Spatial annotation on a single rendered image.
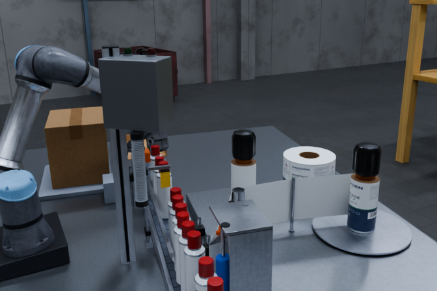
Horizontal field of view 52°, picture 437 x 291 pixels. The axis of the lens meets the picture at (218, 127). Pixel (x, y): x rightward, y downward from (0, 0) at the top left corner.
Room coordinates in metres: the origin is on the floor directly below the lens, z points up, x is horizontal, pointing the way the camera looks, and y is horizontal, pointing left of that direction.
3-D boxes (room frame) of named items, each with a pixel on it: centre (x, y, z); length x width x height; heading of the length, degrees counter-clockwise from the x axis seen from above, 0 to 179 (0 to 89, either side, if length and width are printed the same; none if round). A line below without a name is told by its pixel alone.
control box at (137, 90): (1.18, 0.22, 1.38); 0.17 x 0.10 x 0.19; 71
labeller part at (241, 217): (0.92, -0.05, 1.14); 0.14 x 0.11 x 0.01; 16
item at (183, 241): (0.99, 0.08, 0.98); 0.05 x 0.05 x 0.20
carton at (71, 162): (1.89, 0.63, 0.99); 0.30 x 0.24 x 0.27; 16
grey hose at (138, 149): (1.12, 0.22, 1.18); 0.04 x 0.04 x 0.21
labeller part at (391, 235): (1.30, -0.46, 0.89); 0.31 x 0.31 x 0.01
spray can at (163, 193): (1.41, 0.19, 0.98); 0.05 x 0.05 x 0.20
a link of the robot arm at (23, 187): (1.24, 0.62, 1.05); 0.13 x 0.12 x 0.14; 48
